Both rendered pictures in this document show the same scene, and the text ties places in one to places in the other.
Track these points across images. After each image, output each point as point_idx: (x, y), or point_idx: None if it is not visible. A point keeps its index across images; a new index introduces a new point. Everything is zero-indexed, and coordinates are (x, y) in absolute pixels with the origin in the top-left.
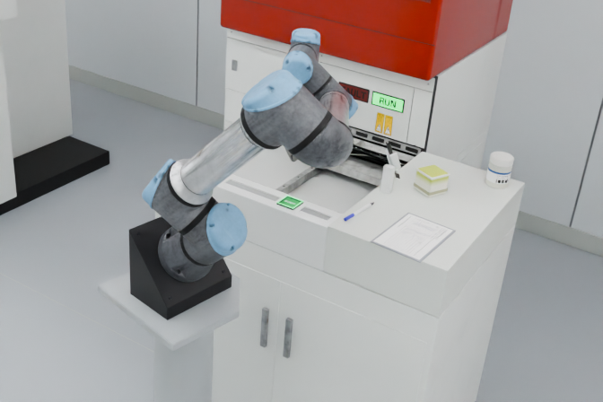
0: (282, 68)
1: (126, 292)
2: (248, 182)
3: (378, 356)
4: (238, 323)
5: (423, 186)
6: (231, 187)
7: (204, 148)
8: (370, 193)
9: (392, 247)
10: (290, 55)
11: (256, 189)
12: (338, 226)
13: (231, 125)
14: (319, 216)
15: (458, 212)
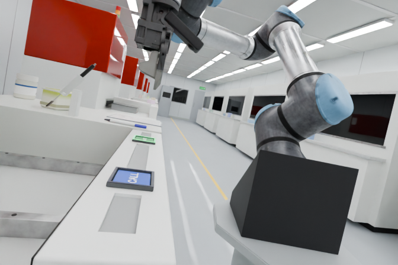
0: None
1: (344, 259)
2: (121, 157)
3: None
4: None
5: (67, 103)
6: (151, 165)
7: (310, 55)
8: (83, 119)
9: (159, 123)
10: None
11: (132, 154)
12: (156, 130)
13: (299, 37)
14: (147, 135)
15: (87, 110)
